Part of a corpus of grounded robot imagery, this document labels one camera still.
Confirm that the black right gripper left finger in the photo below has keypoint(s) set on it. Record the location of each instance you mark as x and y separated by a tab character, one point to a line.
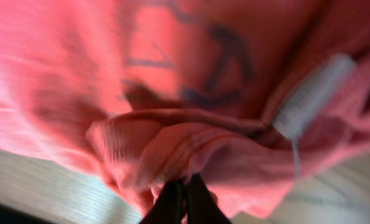
168	208

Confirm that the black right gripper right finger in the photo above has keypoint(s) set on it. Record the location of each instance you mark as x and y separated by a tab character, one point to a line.
201	208

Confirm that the red orange t-shirt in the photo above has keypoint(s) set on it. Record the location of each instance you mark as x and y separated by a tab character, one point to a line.
248	94

